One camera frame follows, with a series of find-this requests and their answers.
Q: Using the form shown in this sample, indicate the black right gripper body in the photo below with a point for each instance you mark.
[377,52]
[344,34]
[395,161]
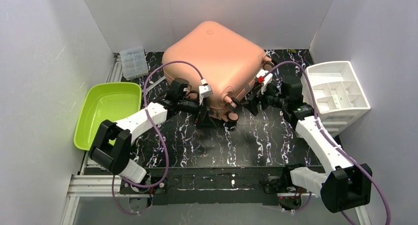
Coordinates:
[254,97]

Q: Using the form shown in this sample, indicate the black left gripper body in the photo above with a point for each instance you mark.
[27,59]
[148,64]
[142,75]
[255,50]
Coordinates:
[202,113]

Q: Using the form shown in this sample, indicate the pink hard shell suitcase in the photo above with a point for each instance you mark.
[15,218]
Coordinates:
[229,62]

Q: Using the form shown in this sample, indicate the white divided organizer box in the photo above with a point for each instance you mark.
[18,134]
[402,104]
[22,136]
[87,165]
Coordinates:
[337,93]

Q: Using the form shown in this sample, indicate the lime green plastic basin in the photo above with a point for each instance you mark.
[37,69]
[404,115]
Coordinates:
[112,101]

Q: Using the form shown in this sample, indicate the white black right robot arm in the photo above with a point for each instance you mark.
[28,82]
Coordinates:
[344,184]

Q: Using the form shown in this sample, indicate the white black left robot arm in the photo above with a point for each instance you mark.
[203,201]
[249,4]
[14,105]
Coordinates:
[113,140]

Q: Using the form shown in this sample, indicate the clear screw assortment box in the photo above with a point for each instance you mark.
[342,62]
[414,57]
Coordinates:
[134,63]

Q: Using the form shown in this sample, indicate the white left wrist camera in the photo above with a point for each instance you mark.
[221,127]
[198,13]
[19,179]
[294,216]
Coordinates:
[204,92]

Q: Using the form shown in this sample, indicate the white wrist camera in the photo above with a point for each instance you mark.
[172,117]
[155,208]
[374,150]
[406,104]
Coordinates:
[264,77]
[204,92]

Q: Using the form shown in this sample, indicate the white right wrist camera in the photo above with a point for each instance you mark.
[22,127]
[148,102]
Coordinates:
[264,77]

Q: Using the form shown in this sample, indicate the aluminium base frame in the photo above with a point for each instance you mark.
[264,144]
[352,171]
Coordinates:
[213,186]

